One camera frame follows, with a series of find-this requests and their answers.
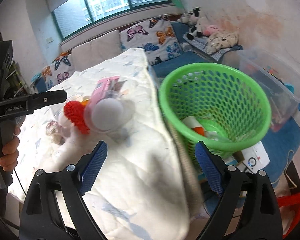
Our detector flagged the clear plastic dome cup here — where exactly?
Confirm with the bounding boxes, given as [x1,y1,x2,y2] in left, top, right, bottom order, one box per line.
[84,91,124,133]

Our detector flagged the pink snack wrapper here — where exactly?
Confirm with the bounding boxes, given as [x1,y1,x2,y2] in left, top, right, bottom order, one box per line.
[91,76,125,101]

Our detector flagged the person's left hand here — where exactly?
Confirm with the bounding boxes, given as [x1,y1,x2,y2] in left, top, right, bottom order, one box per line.
[0,126,20,172]

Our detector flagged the dark shelf with clutter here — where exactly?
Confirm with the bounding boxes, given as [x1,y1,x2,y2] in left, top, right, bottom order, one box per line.
[0,34,30,102]

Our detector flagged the white cardboard box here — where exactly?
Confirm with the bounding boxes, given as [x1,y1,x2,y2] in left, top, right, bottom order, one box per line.
[237,141,270,173]

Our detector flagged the white quilted blanket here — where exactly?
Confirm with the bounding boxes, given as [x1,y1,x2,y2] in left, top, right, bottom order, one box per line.
[8,48,190,239]

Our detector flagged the crumpled white tissue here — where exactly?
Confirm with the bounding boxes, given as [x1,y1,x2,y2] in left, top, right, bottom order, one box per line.
[45,120,65,145]

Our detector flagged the green plastic mesh basket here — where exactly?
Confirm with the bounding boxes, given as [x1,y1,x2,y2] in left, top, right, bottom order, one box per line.
[159,62,271,176]

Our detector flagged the red foam fruit net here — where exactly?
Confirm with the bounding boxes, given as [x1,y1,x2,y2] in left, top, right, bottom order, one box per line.
[63,101,90,134]

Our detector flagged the small butterfly print pillow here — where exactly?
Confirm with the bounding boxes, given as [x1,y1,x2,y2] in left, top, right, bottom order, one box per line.
[41,53,76,90]

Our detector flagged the red plastic stool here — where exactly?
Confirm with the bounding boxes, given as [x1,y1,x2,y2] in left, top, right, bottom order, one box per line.
[277,192,300,239]

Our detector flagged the beige sofa cushion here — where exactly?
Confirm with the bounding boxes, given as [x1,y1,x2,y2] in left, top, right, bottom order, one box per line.
[71,30,122,72]

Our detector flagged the clear plastic storage bin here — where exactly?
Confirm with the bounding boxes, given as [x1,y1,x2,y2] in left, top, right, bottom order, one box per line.
[237,48,300,133]

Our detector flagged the blue white patterned mat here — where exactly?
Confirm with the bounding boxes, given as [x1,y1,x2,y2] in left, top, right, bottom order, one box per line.
[183,33,243,63]

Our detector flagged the cream spotted cloth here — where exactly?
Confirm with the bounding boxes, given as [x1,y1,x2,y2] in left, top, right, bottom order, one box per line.
[206,30,239,55]

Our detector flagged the pink plush toy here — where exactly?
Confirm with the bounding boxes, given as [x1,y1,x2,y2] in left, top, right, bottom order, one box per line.
[203,24,221,37]

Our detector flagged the large butterfly print pillow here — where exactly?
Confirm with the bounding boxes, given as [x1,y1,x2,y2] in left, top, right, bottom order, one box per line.
[120,14,183,66]

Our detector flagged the black white cow plush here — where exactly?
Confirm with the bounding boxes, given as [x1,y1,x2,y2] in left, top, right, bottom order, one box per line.
[177,7,205,41]

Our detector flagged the window with green frame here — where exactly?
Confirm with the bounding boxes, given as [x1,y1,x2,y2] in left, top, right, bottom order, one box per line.
[51,0,172,41]

